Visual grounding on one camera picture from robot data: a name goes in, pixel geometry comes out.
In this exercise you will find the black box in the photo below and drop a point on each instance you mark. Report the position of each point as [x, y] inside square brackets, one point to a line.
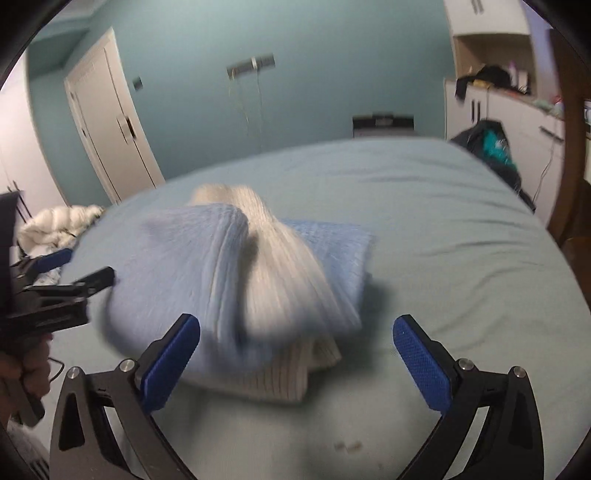
[383, 124]

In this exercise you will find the white low cabinet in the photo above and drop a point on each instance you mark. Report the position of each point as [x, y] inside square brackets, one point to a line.
[521, 134]

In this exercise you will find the bed with light blue sheet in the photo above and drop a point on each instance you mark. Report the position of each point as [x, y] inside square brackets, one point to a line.
[438, 221]

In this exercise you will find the white door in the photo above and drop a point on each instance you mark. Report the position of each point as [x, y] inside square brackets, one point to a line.
[106, 120]

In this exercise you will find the black bag with teal cloth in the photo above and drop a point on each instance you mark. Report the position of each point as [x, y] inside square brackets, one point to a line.
[489, 143]

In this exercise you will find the light blue knit sweater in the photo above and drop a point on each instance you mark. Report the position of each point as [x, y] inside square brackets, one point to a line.
[184, 277]

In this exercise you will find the white fluffy duvet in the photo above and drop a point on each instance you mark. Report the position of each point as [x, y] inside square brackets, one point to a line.
[55, 226]

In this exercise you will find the person's left hand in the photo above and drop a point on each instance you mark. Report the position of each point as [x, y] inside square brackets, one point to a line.
[32, 369]

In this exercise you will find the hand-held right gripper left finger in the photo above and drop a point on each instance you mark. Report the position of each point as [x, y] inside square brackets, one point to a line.
[168, 364]

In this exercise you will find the grey wall bracket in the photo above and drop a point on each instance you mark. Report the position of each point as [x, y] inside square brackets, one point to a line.
[258, 62]

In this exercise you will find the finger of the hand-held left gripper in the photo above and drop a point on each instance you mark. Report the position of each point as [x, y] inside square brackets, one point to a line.
[99, 276]
[55, 259]

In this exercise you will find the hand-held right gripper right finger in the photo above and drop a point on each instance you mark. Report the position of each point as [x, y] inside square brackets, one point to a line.
[422, 364]

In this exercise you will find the white upper cabinet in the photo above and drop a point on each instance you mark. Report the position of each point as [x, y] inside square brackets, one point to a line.
[489, 16]

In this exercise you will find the dark clothes on cabinet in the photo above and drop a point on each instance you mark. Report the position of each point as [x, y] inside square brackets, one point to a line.
[491, 76]

